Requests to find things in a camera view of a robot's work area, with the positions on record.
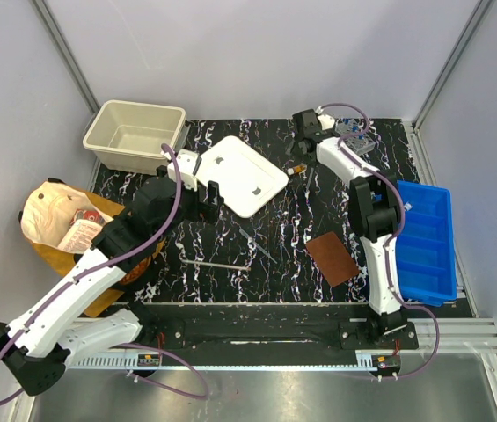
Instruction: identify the beige plastic bin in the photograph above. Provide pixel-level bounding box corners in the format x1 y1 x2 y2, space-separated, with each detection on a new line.
83 99 186 175

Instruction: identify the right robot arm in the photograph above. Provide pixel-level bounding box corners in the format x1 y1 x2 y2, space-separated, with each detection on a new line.
288 108 407 348

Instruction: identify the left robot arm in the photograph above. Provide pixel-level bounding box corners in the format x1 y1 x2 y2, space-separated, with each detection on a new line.
0 177 223 397

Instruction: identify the blue compartment tray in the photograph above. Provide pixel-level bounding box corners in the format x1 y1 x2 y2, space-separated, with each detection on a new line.
396 180 457 307

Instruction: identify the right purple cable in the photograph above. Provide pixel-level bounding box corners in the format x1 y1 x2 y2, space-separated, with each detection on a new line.
322 103 441 382

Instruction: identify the white plastic lid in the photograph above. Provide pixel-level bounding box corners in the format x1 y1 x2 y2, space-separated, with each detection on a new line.
196 135 289 219

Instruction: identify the orange capped vial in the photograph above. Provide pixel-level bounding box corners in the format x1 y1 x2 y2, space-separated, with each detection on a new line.
287 164 307 176

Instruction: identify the thermometer with red tip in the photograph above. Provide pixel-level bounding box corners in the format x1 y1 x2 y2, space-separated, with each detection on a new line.
181 259 251 271

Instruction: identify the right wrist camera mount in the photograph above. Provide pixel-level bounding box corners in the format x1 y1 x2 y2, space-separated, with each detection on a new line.
315 106 337 131

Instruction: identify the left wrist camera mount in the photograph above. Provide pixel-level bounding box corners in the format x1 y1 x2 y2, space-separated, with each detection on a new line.
166 149 201 192

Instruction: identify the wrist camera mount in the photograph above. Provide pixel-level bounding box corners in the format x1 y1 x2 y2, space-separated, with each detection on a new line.
166 149 201 192
315 106 337 131

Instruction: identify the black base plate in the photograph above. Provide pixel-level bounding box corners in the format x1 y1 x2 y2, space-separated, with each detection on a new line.
138 303 419 352

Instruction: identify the clear test tube rack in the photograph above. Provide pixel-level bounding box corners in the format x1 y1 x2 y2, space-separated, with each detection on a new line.
335 118 376 156

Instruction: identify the cloth bag with items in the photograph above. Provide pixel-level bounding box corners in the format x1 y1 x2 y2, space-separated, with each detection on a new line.
18 177 161 317

